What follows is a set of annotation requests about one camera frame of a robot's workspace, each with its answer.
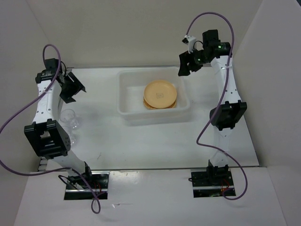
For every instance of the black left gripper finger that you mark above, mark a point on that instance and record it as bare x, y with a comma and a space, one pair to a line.
77, 86
67, 94

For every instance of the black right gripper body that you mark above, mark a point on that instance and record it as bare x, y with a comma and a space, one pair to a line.
198, 57

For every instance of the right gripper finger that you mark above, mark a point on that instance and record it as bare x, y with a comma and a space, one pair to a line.
193, 67
184, 68

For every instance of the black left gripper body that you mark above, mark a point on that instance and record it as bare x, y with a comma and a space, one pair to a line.
70, 84

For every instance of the clear plastic cup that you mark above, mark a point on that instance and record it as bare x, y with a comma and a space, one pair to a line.
69, 118
71, 137

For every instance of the yellow bear plate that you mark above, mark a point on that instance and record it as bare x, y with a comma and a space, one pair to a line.
160, 90
159, 105

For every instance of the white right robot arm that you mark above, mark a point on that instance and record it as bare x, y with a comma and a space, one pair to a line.
230, 107

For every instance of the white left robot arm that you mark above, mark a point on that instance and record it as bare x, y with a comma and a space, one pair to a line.
78, 169

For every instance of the translucent plastic bin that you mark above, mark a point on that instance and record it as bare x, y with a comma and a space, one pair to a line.
130, 88

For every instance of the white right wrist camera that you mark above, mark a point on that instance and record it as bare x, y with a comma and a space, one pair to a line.
189, 41

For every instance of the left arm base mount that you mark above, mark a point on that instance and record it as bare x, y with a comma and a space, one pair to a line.
78, 190

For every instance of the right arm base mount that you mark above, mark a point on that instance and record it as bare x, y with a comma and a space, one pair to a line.
202, 186

